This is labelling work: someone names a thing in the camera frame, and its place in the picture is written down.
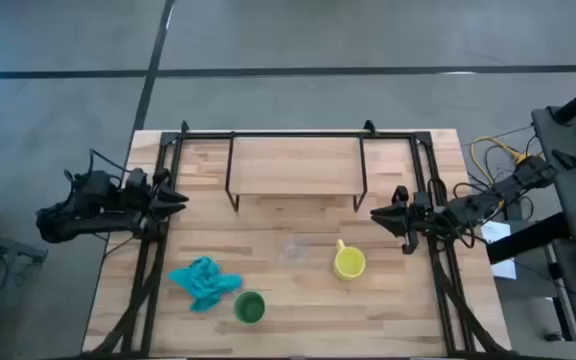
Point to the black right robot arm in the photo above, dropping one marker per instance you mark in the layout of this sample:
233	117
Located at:
488	197

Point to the wooden shelf with black legs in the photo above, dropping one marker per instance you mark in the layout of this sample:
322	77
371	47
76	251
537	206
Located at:
295	167

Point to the clear plastic cup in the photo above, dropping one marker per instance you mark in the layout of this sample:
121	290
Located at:
294	249

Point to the yellow mug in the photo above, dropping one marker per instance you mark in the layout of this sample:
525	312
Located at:
349	264

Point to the teal cloth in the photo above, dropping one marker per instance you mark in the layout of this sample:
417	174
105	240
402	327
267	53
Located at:
204	282

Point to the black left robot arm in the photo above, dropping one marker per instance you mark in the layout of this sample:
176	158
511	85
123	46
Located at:
83	210

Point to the green cup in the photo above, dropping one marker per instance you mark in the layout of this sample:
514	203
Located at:
249	307

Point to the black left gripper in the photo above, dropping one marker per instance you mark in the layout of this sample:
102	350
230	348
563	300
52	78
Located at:
140	200

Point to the black support bar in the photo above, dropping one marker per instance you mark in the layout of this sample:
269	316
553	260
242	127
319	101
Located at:
523	240

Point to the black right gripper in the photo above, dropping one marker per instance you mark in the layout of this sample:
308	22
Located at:
420	215

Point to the black metal table frame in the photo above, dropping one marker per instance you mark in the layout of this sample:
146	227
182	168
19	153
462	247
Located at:
293	134

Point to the white paper sheet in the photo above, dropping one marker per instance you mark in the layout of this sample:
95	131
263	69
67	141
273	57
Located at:
498	235

